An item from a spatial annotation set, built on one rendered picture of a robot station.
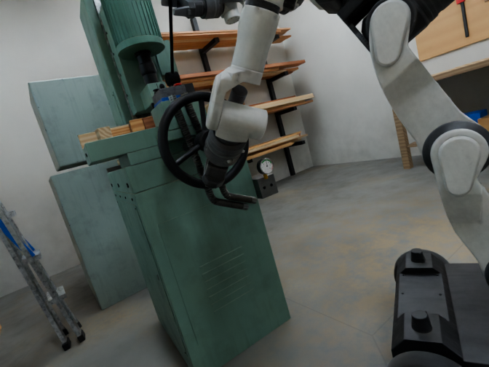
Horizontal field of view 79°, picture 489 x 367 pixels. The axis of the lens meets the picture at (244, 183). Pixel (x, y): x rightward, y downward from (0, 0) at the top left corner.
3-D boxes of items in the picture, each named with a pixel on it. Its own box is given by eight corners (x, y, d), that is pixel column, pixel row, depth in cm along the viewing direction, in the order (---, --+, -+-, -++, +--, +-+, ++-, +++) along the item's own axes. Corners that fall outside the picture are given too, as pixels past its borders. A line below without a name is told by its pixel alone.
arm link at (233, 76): (248, 140, 62) (266, 73, 57) (205, 132, 60) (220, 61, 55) (243, 132, 68) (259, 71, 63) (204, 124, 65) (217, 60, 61)
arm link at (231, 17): (203, 1, 120) (227, 0, 126) (211, 27, 121) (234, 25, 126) (213, -18, 110) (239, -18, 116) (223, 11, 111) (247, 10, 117)
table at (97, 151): (92, 160, 81) (84, 139, 80) (87, 166, 108) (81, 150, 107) (267, 116, 110) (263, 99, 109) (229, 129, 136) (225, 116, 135)
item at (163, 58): (162, 75, 134) (151, 41, 131) (157, 81, 141) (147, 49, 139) (180, 72, 138) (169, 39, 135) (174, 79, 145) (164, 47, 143)
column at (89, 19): (137, 164, 129) (78, -10, 118) (129, 167, 148) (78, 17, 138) (185, 151, 140) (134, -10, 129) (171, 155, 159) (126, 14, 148)
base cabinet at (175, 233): (197, 384, 106) (132, 194, 95) (157, 320, 156) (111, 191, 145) (292, 318, 127) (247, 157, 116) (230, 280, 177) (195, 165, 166)
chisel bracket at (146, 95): (153, 106, 110) (146, 83, 109) (145, 114, 122) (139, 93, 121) (172, 103, 114) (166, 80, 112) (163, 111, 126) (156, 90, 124)
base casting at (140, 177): (132, 194, 95) (123, 167, 94) (112, 191, 145) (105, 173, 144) (247, 157, 117) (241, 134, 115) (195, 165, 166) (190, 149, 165)
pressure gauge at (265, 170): (264, 180, 113) (258, 160, 111) (258, 180, 116) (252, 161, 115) (276, 176, 116) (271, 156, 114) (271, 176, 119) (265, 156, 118)
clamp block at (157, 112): (168, 130, 92) (158, 101, 90) (157, 137, 103) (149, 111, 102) (210, 121, 99) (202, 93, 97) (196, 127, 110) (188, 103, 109)
